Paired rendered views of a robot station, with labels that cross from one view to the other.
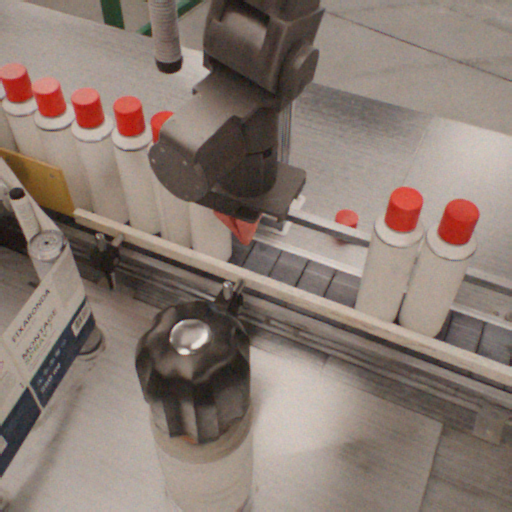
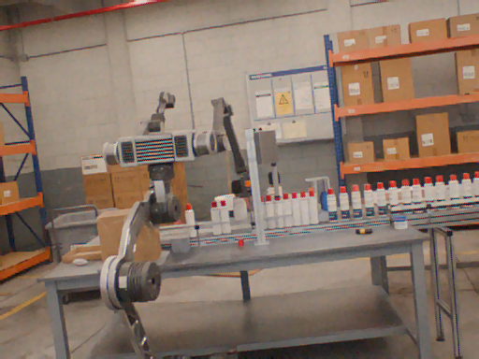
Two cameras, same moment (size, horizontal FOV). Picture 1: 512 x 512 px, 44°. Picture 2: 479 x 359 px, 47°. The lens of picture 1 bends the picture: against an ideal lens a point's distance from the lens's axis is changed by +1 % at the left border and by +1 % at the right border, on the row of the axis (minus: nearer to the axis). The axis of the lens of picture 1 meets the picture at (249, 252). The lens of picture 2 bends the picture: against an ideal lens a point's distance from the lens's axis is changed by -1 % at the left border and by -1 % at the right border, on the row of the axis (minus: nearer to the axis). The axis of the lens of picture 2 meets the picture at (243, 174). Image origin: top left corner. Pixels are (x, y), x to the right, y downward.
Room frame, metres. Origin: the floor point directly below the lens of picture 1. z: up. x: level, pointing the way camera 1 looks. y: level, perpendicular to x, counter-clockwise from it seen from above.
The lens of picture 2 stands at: (3.59, -1.34, 1.51)
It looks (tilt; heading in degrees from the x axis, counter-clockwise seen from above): 5 degrees down; 157
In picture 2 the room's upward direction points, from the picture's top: 7 degrees counter-clockwise
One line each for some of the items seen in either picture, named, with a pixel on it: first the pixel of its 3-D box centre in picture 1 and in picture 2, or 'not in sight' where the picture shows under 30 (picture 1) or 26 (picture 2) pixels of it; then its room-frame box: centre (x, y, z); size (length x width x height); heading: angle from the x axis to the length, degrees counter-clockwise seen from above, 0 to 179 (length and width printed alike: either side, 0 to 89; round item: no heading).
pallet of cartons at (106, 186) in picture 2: not in sight; (139, 203); (-3.50, 0.18, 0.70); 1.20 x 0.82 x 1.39; 59
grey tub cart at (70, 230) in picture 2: not in sight; (87, 247); (-2.21, -0.68, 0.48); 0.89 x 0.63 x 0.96; 163
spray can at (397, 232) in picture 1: (389, 260); (224, 217); (0.44, -0.16, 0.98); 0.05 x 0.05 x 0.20
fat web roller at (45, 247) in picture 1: (68, 297); not in sight; (0.39, 0.20, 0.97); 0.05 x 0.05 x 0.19
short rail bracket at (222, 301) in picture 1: (229, 312); not in sight; (0.43, 0.02, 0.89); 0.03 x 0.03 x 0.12; 65
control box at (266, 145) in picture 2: not in sight; (262, 147); (0.63, 0.05, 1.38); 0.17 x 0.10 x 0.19; 120
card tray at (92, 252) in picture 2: not in sight; (93, 252); (0.09, -0.91, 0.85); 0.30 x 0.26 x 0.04; 65
